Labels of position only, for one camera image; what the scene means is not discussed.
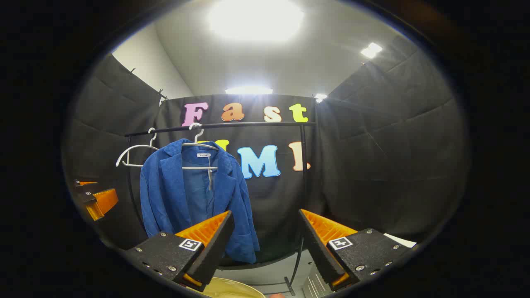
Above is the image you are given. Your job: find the long ceiling light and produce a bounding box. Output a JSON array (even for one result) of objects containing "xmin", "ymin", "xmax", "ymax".
[{"xmin": 225, "ymin": 87, "xmax": 274, "ymax": 95}]

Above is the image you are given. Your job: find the cream laundry hamper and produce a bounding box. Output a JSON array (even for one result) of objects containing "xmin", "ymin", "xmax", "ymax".
[{"xmin": 195, "ymin": 276, "xmax": 266, "ymax": 298}]

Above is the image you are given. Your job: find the blue corduroy jacket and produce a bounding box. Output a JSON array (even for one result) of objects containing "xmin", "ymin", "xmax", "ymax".
[{"xmin": 140, "ymin": 139, "xmax": 260, "ymax": 264}]

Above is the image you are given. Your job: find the white clothes hanger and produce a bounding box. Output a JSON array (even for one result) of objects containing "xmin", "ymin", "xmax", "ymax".
[
  {"xmin": 116, "ymin": 127, "xmax": 160, "ymax": 168},
  {"xmin": 181, "ymin": 123, "xmax": 219, "ymax": 171}
]

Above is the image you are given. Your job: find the black backdrop cloth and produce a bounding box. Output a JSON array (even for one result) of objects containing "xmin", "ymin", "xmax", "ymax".
[{"xmin": 62, "ymin": 35, "xmax": 470, "ymax": 265}]

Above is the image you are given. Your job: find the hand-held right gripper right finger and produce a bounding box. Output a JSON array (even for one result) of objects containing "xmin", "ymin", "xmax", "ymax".
[{"xmin": 298, "ymin": 209, "xmax": 410, "ymax": 292}]

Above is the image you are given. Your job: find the black clothes rack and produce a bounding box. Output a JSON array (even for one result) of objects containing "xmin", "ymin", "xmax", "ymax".
[{"xmin": 124, "ymin": 121, "xmax": 317, "ymax": 296}]

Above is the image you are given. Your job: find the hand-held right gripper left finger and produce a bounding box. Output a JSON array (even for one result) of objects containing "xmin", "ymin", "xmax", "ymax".
[{"xmin": 124, "ymin": 210, "xmax": 235, "ymax": 292}]

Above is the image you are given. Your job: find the large ceiling light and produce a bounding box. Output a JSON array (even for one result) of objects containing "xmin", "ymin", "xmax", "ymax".
[{"xmin": 206, "ymin": 0, "xmax": 306, "ymax": 43}]

